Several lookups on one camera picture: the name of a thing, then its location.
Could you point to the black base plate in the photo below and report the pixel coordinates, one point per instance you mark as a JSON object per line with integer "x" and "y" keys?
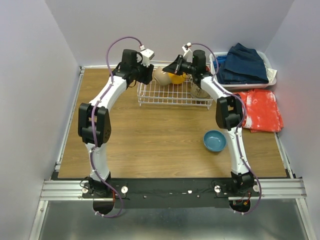
{"x": 169, "y": 193}

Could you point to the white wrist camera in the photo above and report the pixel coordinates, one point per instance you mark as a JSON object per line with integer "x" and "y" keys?
{"x": 146, "y": 55}
{"x": 187, "y": 50}

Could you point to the red white cloth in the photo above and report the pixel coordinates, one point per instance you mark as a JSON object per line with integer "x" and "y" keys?
{"x": 262, "y": 113}

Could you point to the white bowl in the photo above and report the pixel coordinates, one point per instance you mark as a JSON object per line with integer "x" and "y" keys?
{"x": 162, "y": 77}

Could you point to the aluminium frame rail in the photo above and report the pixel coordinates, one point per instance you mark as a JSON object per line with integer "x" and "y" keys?
{"x": 272, "y": 188}

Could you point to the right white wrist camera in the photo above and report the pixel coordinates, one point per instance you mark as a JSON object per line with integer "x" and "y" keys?
{"x": 187, "y": 50}

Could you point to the orange bowl blue outside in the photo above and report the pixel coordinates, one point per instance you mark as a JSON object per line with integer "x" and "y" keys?
{"x": 176, "y": 79}

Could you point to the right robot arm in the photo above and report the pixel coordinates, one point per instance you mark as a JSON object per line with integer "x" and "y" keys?
{"x": 229, "y": 115}

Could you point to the dark blue cloth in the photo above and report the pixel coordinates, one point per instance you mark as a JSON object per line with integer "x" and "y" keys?
{"x": 242, "y": 66}

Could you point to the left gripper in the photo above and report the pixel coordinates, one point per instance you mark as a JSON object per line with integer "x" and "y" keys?
{"x": 147, "y": 76}

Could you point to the black bowl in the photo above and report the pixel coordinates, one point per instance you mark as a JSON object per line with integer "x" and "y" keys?
{"x": 198, "y": 93}

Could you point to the white wire dish rack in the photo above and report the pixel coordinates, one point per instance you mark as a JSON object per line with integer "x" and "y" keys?
{"x": 172, "y": 94}

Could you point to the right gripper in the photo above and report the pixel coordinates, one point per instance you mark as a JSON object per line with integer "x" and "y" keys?
{"x": 175, "y": 67}

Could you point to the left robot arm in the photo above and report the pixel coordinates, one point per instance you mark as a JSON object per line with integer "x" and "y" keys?
{"x": 94, "y": 124}

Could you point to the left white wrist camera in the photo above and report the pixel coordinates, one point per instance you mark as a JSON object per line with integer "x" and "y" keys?
{"x": 146, "y": 55}

